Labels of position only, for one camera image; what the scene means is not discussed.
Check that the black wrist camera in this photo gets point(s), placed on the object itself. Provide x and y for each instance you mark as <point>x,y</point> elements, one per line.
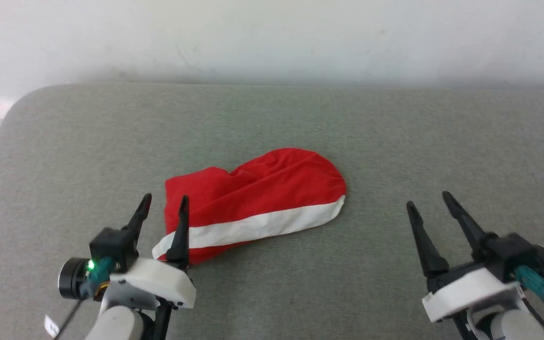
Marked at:
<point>513,252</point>
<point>111,245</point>

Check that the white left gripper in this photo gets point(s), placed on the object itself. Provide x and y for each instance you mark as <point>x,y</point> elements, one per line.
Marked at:
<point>151,281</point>

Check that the red garment with white stripe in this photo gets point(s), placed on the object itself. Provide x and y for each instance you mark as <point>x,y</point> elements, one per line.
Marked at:
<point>262,193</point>

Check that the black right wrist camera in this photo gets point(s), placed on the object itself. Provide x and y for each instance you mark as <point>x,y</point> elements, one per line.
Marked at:
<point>513,252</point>

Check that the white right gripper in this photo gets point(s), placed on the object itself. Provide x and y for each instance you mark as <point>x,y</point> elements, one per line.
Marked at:
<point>470,290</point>

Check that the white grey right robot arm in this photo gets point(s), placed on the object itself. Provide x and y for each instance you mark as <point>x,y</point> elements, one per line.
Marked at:
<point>513,328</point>

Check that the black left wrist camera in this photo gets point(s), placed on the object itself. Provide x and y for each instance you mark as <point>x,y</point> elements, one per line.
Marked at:
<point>111,245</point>

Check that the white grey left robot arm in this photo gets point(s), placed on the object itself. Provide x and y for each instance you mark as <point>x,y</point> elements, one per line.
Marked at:
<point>116,326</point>

